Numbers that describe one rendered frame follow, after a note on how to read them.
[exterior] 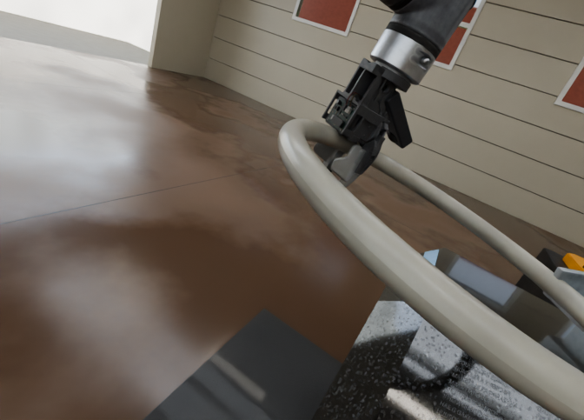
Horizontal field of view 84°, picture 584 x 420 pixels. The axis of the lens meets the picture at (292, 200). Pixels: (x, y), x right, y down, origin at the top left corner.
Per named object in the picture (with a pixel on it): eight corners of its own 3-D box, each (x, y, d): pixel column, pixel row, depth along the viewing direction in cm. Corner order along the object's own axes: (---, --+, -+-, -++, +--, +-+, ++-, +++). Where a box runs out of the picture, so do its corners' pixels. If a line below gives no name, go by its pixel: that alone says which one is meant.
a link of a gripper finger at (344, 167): (314, 185, 55) (337, 135, 53) (338, 194, 59) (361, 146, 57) (324, 192, 53) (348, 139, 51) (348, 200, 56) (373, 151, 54)
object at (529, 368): (492, 238, 67) (503, 227, 66) (863, 591, 22) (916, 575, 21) (289, 113, 60) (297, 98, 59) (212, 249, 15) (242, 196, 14)
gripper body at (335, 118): (318, 120, 55) (357, 52, 51) (352, 136, 60) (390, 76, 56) (340, 139, 50) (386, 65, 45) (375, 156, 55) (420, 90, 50)
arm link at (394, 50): (408, 52, 55) (448, 67, 48) (390, 78, 57) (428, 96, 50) (374, 24, 50) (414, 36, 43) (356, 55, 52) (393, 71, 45)
